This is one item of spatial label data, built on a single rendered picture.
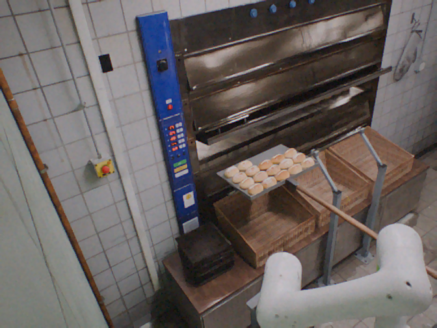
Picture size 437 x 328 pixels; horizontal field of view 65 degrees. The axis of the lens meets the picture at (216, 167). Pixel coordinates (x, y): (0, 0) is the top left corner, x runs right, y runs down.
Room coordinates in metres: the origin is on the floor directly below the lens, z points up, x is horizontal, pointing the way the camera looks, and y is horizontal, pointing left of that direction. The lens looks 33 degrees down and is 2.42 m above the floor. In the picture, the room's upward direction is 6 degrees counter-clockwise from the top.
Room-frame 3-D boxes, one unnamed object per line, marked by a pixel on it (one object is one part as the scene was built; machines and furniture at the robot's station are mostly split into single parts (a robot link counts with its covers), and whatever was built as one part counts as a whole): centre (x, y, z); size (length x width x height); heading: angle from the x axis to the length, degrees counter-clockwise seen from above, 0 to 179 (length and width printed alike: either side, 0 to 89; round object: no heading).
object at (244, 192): (1.82, -0.32, 1.19); 0.55 x 0.36 x 0.03; 120
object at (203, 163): (2.42, -0.65, 1.16); 1.80 x 0.06 x 0.04; 120
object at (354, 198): (2.18, -0.82, 0.72); 0.56 x 0.49 x 0.28; 120
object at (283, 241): (1.88, -0.30, 0.72); 0.56 x 0.49 x 0.28; 121
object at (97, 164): (1.61, 0.61, 1.46); 0.10 x 0.07 x 0.10; 120
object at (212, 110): (2.40, -0.66, 1.54); 1.79 x 0.11 x 0.19; 120
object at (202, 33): (2.42, -0.65, 1.99); 1.80 x 0.08 x 0.21; 120
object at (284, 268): (0.82, -0.19, 1.36); 0.16 x 0.13 x 0.19; 159
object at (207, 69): (2.40, -0.66, 1.80); 1.79 x 0.11 x 0.19; 120
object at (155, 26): (2.68, 0.71, 1.07); 1.93 x 0.16 x 2.15; 30
